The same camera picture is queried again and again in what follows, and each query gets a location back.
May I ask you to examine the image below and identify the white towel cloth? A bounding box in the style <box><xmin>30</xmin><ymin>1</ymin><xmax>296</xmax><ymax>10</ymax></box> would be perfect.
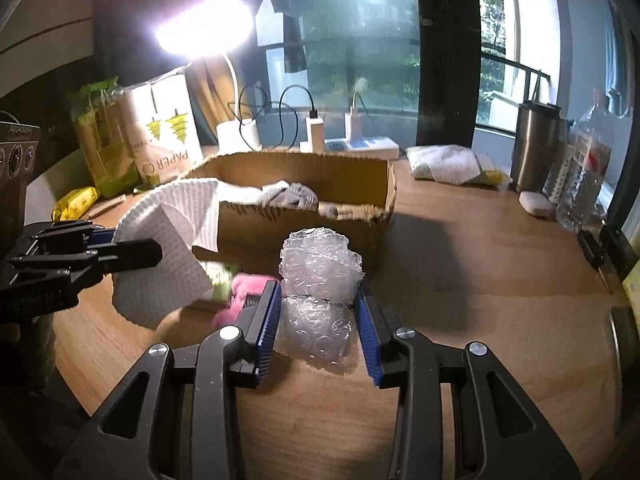
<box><xmin>112</xmin><ymin>178</ymin><xmax>219</xmax><ymax>330</ymax></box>

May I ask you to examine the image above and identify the cartoon printed pouch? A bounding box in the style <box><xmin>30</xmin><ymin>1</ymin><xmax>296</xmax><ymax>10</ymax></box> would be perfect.
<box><xmin>192</xmin><ymin>261</ymin><xmax>241</xmax><ymax>312</ymax></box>

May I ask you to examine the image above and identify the pink plush toy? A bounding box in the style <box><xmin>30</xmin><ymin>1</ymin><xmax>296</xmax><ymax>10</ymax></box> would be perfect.
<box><xmin>212</xmin><ymin>273</ymin><xmax>278</xmax><ymax>332</ymax></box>

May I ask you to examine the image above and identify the grey sock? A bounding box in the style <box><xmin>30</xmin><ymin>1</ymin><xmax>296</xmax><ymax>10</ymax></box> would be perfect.
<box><xmin>262</xmin><ymin>182</ymin><xmax>319</xmax><ymax>210</ymax></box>

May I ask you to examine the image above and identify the clear bubble wrap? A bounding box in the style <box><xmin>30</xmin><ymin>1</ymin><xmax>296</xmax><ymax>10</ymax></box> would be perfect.
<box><xmin>276</xmin><ymin>228</ymin><xmax>364</xmax><ymax>376</ymax></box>

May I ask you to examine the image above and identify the white waffle cloth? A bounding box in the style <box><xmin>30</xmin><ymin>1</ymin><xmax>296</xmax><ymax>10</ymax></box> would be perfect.
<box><xmin>216</xmin><ymin>180</ymin><xmax>290</xmax><ymax>205</ymax></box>

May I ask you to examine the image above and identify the yellow tissue pack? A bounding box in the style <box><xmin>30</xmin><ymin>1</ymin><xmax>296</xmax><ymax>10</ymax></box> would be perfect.
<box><xmin>51</xmin><ymin>186</ymin><xmax>101</xmax><ymax>221</ymax></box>

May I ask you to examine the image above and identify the pink folding knife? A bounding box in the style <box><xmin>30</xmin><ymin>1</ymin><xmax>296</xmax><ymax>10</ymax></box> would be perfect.
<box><xmin>85</xmin><ymin>194</ymin><xmax>127</xmax><ymax>220</ymax></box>

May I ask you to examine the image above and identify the green paper cup bag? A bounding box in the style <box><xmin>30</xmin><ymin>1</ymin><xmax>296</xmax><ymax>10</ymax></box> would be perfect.
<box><xmin>70</xmin><ymin>76</ymin><xmax>140</xmax><ymax>198</ymax></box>

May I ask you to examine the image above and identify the white paper cup bag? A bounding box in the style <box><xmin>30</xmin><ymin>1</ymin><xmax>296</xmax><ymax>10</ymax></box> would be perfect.
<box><xmin>117</xmin><ymin>67</ymin><xmax>203</xmax><ymax>188</ymax></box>

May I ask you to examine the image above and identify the white earbuds case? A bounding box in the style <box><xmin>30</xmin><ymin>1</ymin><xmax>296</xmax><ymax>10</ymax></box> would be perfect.
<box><xmin>518</xmin><ymin>191</ymin><xmax>555</xmax><ymax>218</ymax></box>

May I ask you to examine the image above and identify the white desk lamp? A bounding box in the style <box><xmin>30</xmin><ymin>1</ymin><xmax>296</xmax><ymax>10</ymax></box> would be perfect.
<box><xmin>153</xmin><ymin>0</ymin><xmax>254</xmax><ymax>150</ymax></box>

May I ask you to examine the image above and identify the white cloth pack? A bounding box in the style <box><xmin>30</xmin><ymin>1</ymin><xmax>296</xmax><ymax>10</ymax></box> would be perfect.
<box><xmin>406</xmin><ymin>144</ymin><xmax>510</xmax><ymax>188</ymax></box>

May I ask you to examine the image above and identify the brown cardboard box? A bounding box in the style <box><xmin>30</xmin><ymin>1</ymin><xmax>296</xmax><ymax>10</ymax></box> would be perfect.
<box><xmin>182</xmin><ymin>151</ymin><xmax>396</xmax><ymax>273</ymax></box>

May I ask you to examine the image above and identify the clear water bottle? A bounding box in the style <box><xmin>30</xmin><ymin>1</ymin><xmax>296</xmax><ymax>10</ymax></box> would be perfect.
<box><xmin>556</xmin><ymin>89</ymin><xmax>614</xmax><ymax>234</ymax></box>

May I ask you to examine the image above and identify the white power strip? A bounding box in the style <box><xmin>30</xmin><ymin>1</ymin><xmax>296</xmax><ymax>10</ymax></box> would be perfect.
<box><xmin>324</xmin><ymin>136</ymin><xmax>400</xmax><ymax>160</ymax></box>

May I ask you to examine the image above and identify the white charger rear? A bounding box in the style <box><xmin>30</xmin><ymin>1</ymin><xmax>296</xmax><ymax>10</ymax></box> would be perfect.
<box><xmin>345</xmin><ymin>91</ymin><xmax>362</xmax><ymax>143</ymax></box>

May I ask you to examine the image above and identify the steel thermos cup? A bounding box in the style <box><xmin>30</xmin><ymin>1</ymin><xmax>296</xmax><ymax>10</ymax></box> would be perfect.
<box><xmin>510</xmin><ymin>101</ymin><xmax>561</xmax><ymax>193</ymax></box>

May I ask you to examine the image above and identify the white charger with black cable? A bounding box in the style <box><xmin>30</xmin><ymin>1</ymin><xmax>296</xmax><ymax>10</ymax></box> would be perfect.
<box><xmin>306</xmin><ymin>117</ymin><xmax>324</xmax><ymax>154</ymax></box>

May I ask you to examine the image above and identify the black charger cable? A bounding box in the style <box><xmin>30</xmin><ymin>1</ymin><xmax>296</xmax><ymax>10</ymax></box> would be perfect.
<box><xmin>226</xmin><ymin>84</ymin><xmax>318</xmax><ymax>152</ymax></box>

